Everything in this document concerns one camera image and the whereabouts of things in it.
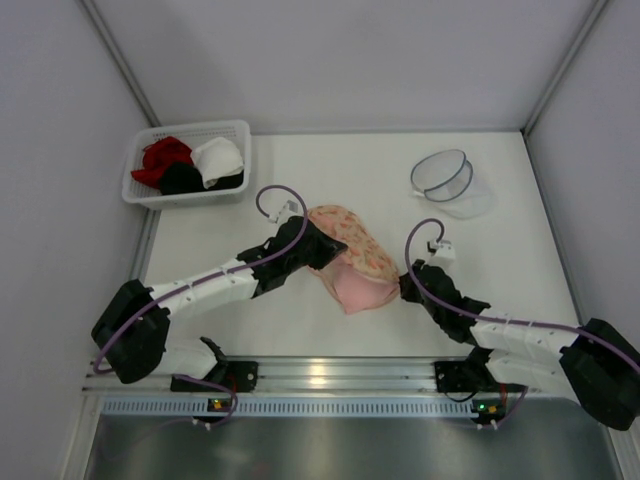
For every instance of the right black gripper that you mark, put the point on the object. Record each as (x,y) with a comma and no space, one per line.
(420,282)

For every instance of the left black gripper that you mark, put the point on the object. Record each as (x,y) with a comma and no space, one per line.
(314,245)

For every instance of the pink floral mesh laundry bag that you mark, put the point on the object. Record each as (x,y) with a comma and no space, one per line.
(364,253)

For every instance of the pink bra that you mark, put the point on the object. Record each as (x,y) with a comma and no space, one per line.
(356,292)

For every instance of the white blue-rimmed mesh laundry bag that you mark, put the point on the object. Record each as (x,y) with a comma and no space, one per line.
(450,182)

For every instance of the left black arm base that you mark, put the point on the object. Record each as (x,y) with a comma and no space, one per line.
(220,375)

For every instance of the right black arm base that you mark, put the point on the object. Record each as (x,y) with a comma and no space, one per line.
(463,376)

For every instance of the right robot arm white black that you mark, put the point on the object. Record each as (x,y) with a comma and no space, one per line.
(592,365)

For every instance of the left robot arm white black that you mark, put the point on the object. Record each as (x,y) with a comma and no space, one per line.
(132,334)

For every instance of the white bra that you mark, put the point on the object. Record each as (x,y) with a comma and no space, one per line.
(219,163)

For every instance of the black garment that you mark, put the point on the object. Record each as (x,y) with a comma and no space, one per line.
(181,178)

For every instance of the red garment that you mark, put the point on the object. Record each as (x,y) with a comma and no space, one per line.
(157,157)

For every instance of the white plastic basket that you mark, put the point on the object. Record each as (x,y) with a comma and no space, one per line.
(193,135)

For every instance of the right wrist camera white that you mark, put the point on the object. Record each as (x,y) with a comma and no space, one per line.
(441,254)

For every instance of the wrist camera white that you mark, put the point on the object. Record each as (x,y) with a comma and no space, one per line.
(289,208)
(441,254)

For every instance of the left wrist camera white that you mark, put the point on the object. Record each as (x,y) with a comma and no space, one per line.
(289,208)

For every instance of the aluminium mounting rail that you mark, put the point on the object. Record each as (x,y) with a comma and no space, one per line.
(273,375)

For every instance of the white slotted cable duct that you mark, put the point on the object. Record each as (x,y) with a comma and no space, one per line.
(285,407)

